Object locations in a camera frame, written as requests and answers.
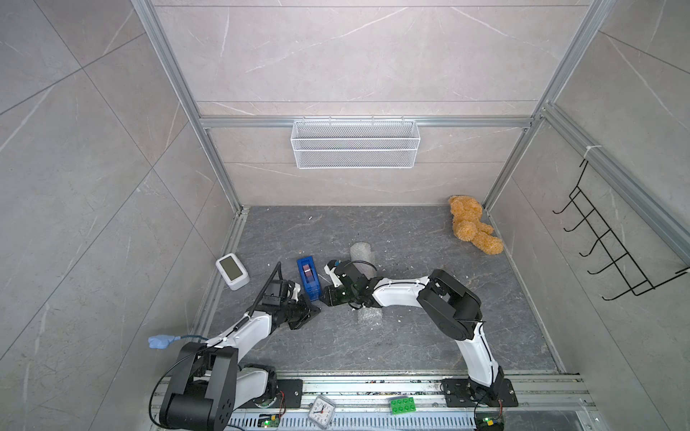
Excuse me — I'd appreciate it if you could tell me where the clear bubble wrap sheet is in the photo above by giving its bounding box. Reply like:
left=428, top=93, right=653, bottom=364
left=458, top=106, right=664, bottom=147
left=350, top=242, right=383, bottom=329

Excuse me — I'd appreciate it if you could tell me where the blue tape dispenser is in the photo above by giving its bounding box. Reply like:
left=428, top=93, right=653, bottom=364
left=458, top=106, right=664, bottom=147
left=296, top=256, right=322, bottom=302

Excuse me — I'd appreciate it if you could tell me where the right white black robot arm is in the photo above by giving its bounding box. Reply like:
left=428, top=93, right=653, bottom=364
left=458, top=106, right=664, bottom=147
left=320, top=260, right=503, bottom=396

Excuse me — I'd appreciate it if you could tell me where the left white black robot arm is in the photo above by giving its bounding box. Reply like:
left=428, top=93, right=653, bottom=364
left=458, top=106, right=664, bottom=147
left=149, top=293, right=321, bottom=430

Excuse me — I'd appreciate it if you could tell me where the white digital timer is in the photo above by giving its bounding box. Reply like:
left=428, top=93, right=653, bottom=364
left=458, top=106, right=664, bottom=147
left=216, top=253, right=250, bottom=291

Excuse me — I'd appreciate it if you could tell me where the small white analog clock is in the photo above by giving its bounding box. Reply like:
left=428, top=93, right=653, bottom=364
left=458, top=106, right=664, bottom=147
left=307, top=395, right=336, bottom=429

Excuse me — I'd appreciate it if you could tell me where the green toy brick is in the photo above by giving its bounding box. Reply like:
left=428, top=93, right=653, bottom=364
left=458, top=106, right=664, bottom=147
left=389, top=397, right=417, bottom=416

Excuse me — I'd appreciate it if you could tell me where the tan teddy bear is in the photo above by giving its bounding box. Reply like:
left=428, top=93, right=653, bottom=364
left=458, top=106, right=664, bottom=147
left=448, top=196, right=504, bottom=255

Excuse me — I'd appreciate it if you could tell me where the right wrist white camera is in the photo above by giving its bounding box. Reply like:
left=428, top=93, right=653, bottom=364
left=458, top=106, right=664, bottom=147
left=323, top=260, right=342, bottom=287

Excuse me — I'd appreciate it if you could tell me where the wrist white camera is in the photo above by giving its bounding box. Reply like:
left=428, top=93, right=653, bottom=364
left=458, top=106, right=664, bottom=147
left=290, top=283, right=302, bottom=301
left=323, top=260, right=342, bottom=287

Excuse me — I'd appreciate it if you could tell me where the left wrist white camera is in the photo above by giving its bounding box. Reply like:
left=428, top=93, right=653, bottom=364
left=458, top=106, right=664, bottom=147
left=290, top=283, right=302, bottom=301

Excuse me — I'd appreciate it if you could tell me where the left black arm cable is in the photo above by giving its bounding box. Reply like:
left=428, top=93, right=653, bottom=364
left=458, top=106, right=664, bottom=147
left=244, top=261, right=284, bottom=324

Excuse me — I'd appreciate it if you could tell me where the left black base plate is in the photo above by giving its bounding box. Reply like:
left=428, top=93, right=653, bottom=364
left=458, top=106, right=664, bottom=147
left=254, top=379, right=304, bottom=409

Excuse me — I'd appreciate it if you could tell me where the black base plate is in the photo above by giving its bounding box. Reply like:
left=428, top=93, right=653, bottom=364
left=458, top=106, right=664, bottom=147
left=254, top=379, right=304, bottom=409
left=440, top=376, right=519, bottom=408

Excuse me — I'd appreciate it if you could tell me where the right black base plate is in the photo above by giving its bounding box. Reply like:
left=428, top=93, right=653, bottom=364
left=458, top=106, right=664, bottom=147
left=440, top=376, right=519, bottom=408

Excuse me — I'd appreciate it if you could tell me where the white wire mesh basket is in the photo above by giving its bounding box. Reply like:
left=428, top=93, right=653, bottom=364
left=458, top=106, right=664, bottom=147
left=290, top=120, right=422, bottom=170

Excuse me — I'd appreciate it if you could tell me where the black wire hook rack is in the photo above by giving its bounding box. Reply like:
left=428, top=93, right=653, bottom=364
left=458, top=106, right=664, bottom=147
left=552, top=160, right=689, bottom=302

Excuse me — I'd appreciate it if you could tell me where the aluminium frame post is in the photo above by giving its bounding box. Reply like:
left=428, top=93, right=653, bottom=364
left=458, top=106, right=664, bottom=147
left=482, top=0, right=616, bottom=212

